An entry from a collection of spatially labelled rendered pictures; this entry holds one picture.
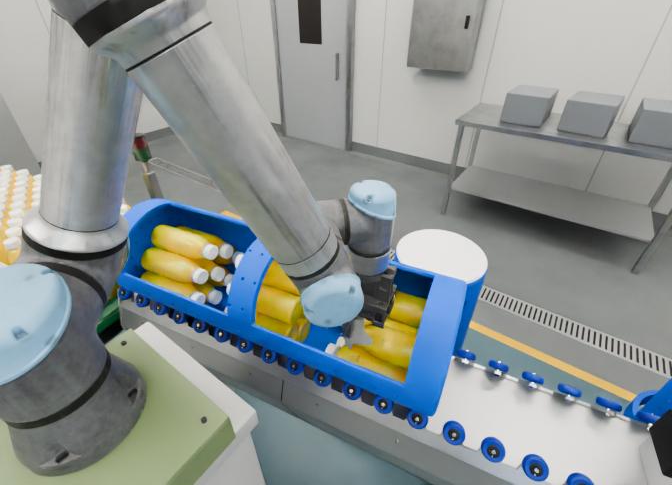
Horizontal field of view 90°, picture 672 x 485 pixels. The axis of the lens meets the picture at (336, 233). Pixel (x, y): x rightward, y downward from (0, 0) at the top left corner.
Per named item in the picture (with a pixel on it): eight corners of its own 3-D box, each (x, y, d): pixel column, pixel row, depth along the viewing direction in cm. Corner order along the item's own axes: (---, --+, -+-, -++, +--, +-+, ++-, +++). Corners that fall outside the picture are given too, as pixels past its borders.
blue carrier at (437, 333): (426, 441, 70) (450, 370, 52) (132, 309, 100) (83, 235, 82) (450, 333, 90) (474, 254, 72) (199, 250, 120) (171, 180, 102)
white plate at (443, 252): (393, 227, 118) (392, 230, 119) (401, 281, 95) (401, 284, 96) (473, 230, 117) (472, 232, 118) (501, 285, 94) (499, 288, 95)
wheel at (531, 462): (553, 464, 62) (550, 458, 64) (526, 453, 63) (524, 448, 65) (547, 488, 62) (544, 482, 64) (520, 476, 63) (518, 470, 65)
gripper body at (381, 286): (382, 332, 63) (388, 285, 56) (340, 317, 66) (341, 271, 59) (394, 305, 69) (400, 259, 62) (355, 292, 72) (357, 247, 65)
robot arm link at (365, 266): (340, 251, 57) (358, 227, 63) (340, 271, 59) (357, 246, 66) (383, 263, 54) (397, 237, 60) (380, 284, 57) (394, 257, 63)
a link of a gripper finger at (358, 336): (367, 365, 67) (374, 327, 63) (339, 355, 69) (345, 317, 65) (371, 356, 69) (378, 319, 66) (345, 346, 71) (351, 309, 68)
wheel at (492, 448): (509, 446, 65) (507, 441, 66) (484, 435, 66) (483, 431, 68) (503, 469, 64) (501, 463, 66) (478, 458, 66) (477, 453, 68)
